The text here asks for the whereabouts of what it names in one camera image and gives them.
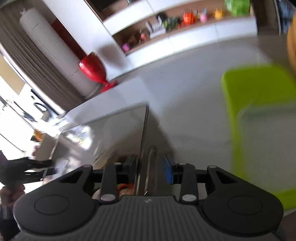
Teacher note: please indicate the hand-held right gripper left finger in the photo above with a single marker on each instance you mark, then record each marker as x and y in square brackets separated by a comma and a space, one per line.
[130, 167]

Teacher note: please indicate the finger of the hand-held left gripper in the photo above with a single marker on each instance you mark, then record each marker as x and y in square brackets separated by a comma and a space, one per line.
[38, 163]
[39, 176]

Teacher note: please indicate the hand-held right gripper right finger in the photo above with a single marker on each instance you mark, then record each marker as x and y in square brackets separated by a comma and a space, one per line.
[168, 170]

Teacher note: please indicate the clear acrylic storage box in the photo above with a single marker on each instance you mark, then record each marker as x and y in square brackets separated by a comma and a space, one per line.
[111, 139]

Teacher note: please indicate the person's left forearm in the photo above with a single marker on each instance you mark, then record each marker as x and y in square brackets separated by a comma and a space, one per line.
[7, 222]

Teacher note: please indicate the white desktop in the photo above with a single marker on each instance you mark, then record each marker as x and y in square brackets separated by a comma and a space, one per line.
[192, 111]

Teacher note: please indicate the person's left hand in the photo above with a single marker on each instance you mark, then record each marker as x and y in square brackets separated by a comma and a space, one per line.
[11, 194]

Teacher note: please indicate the brown striped curtain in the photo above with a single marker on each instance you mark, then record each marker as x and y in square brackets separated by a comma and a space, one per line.
[25, 60]

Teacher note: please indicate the red floor vase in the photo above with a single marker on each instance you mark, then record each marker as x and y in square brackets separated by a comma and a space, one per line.
[93, 68]

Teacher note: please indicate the green plastic storage bin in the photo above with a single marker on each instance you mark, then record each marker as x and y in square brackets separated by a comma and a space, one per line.
[261, 115]

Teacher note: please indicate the white tower air conditioner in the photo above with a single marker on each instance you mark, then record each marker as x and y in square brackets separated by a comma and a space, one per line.
[53, 48]

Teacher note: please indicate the pink small ornament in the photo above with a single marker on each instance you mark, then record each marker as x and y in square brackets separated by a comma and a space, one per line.
[126, 47]

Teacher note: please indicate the white box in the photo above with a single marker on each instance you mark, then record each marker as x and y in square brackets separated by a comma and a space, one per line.
[156, 30]

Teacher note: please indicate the green potted plant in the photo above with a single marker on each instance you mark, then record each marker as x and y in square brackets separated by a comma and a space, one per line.
[172, 23]

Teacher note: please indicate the orange toy figure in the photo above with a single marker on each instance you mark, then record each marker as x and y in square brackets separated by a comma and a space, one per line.
[189, 18]

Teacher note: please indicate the pink cup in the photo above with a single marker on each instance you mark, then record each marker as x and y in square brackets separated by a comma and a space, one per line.
[203, 17]

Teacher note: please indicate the yellow toy figure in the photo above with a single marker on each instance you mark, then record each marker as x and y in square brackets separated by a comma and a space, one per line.
[218, 14]

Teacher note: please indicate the orange wooden object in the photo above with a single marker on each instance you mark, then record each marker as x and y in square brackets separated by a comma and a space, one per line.
[291, 48]

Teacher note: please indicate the green bag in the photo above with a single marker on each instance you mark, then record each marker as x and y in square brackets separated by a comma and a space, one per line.
[238, 7]

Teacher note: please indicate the white wall cabinet with shelf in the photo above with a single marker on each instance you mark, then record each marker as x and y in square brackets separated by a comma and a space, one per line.
[185, 39]

